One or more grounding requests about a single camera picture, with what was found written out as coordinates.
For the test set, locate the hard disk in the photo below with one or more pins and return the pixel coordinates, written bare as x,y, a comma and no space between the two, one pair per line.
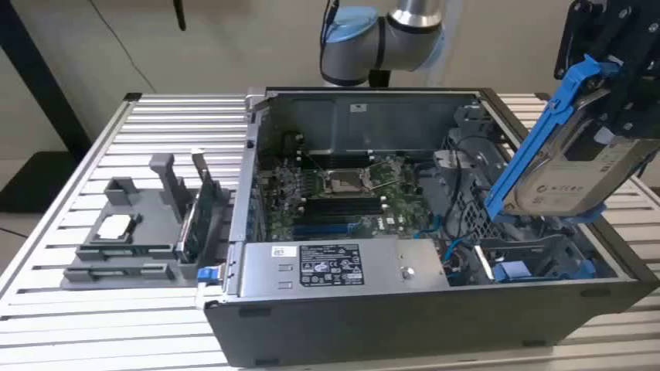
566,174

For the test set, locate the grey metal disk bay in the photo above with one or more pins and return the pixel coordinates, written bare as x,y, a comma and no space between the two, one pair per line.
464,181

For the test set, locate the black RAM slot bank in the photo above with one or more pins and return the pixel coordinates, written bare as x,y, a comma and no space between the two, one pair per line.
340,159
345,206

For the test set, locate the blue expansion slot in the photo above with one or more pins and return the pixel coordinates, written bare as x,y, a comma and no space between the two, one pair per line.
324,231

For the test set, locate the green motherboard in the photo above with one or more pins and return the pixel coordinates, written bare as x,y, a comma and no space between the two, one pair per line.
397,201

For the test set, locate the CPU socket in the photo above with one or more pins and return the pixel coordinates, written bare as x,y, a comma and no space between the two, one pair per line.
342,183

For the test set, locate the thin locking lever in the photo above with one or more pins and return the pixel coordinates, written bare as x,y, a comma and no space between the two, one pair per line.
314,161

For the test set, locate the silver power supply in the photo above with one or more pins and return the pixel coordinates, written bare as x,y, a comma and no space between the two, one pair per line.
381,266

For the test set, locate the black hanging antenna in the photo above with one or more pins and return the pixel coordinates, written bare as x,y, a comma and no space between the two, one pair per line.
180,15

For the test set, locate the black open PC case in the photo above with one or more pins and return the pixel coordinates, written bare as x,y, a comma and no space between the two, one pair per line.
360,328

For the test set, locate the green graphics card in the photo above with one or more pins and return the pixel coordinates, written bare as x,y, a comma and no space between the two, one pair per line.
201,216

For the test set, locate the black table corner cap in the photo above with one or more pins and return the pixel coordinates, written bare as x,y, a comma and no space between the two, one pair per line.
133,96

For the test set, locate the blue case latch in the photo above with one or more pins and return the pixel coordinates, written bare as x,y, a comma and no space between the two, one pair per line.
205,276

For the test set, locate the grey parts rack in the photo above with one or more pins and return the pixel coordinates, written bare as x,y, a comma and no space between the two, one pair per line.
149,208

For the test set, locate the green RAM stick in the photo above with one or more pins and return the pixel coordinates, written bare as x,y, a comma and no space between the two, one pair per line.
133,252

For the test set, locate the silver CPU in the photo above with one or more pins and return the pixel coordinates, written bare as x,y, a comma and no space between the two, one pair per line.
116,227

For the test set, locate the black monitor stand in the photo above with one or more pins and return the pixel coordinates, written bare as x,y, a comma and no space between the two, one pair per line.
30,69

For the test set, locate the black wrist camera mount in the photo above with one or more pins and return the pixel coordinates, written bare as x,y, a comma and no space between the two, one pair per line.
562,46

